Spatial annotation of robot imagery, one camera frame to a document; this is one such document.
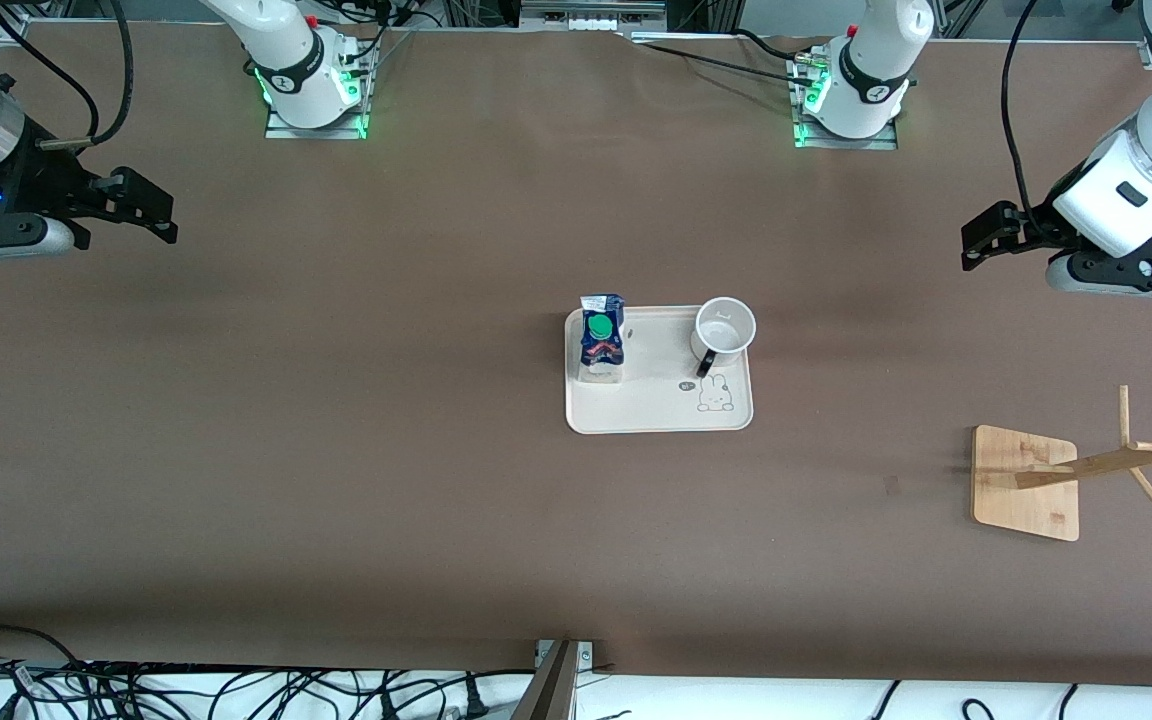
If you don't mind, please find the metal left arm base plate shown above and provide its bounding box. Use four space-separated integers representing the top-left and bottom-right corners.
792 115 900 152

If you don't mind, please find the aluminium frame strut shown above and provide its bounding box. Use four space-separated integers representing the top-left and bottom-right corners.
516 638 597 720

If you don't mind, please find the wooden cup rack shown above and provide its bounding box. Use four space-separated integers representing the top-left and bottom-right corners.
971 385 1152 543

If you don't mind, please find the black cable on table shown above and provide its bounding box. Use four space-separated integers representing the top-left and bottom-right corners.
631 40 819 89
731 28 817 65

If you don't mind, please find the white cup black handle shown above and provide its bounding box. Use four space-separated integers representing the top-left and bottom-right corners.
689 296 758 379

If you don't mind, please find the blue milk carton green cap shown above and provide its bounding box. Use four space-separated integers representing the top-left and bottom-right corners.
579 293 627 386

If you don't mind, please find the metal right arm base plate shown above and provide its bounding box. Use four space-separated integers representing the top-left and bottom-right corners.
264 95 371 140

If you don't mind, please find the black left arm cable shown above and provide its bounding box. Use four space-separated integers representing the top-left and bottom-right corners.
1000 0 1062 236

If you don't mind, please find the cream tray with rabbit print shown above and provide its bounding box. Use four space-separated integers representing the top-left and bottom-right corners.
564 304 755 436

